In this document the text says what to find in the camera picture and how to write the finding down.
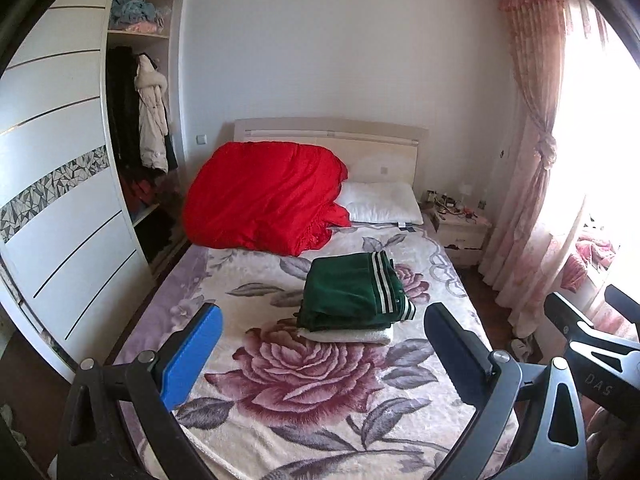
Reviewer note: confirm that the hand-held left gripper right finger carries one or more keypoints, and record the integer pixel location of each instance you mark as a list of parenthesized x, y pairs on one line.
[(455, 355)]

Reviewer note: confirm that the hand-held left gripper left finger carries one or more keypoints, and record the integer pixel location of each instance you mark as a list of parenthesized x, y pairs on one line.
[(195, 355)]

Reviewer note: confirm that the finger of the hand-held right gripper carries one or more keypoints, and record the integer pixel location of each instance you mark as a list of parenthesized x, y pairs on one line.
[(625, 297), (565, 312)]

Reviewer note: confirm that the green and cream varsity jacket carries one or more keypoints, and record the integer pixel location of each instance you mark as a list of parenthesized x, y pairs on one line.
[(345, 285)]

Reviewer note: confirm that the red folded clothes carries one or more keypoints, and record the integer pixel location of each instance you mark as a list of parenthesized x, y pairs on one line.
[(140, 190)]

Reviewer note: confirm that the pile of folded clothes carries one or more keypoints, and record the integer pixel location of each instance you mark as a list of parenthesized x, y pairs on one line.
[(132, 10)]

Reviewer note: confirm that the person's right hand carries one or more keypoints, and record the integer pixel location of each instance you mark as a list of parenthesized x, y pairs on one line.
[(615, 440)]

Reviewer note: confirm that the pink crumpled cloth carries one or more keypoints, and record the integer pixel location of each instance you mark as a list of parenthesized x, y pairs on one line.
[(592, 252)]

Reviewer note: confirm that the white fluffy folded garment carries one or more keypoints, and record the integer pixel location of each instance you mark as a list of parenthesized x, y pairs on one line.
[(345, 336)]

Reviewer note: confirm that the white nightstand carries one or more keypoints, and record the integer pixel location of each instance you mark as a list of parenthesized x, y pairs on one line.
[(460, 237)]

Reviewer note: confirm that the cluster of small household items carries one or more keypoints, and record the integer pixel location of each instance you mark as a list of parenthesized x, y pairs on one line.
[(452, 205)]

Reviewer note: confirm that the white pillow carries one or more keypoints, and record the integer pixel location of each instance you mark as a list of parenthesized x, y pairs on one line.
[(380, 202)]

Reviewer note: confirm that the red quilt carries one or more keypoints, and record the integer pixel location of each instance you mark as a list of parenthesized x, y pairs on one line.
[(265, 195)]

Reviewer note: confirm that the pink floral curtain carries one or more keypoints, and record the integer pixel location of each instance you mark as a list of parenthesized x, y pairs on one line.
[(530, 85)]

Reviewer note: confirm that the cream hanging coat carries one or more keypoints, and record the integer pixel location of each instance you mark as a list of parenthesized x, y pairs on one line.
[(150, 120)]

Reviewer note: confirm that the cream bed headboard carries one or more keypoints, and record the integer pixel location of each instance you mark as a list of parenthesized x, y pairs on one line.
[(325, 132)]

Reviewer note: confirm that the black hanging coat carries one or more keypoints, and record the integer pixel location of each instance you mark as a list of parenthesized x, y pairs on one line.
[(120, 100)]

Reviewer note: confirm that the white wardrobe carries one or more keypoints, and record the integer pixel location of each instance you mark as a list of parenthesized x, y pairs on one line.
[(140, 35)]

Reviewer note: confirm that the white wall switch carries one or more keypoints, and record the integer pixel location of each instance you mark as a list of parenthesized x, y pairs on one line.
[(201, 139)]

